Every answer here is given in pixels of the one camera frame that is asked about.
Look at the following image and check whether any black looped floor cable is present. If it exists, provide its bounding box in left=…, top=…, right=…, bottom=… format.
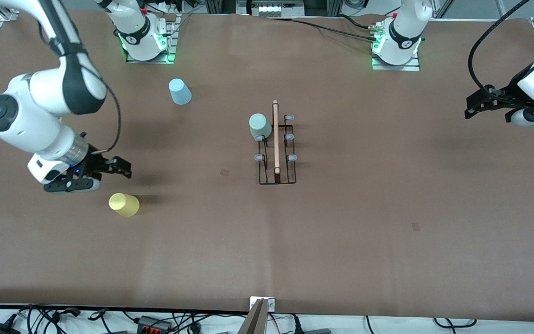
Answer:
left=434, top=318, right=477, bottom=329

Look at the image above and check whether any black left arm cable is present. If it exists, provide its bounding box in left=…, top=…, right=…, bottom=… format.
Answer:
left=468, top=0, right=529, bottom=93

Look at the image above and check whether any black orange connector block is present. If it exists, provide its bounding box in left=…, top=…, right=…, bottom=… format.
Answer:
left=136, top=315, right=173, bottom=333

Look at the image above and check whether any grey metal post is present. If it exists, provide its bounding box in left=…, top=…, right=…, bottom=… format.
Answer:
left=237, top=298, right=270, bottom=334

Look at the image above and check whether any black base supply cable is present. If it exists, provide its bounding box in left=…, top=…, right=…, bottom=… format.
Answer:
left=267, top=14, right=379, bottom=42

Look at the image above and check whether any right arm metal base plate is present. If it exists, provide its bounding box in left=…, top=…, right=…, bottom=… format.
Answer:
left=126, top=14, right=177, bottom=64

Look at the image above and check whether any brown table cover mat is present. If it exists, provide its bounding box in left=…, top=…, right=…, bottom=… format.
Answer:
left=0, top=13, right=534, bottom=323

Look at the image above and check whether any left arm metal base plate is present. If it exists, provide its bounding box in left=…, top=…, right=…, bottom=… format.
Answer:
left=371, top=51, right=421, bottom=71

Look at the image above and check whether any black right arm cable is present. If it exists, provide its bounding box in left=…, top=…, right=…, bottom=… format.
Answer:
left=92, top=80, right=122, bottom=154

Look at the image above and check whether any small metal edge bracket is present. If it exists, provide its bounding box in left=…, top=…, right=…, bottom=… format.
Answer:
left=249, top=297, right=276, bottom=311

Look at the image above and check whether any light blue plastic cup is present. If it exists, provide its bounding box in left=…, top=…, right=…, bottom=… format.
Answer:
left=168, top=78, right=192, bottom=106

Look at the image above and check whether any pale green plastic cup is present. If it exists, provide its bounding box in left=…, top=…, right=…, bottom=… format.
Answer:
left=248, top=113, right=273, bottom=141

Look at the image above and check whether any yellow plastic cup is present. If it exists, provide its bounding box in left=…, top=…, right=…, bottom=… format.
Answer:
left=108, top=193, right=140, bottom=218

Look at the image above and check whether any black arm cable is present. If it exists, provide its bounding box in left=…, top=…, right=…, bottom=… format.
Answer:
left=468, top=0, right=529, bottom=93
left=92, top=80, right=122, bottom=154

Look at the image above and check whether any white labelled control box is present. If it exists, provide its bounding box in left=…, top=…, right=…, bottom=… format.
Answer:
left=237, top=0, right=305, bottom=18

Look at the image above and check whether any black wire cup holder rack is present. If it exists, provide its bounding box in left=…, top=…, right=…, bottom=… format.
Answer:
left=253, top=100, right=298, bottom=186

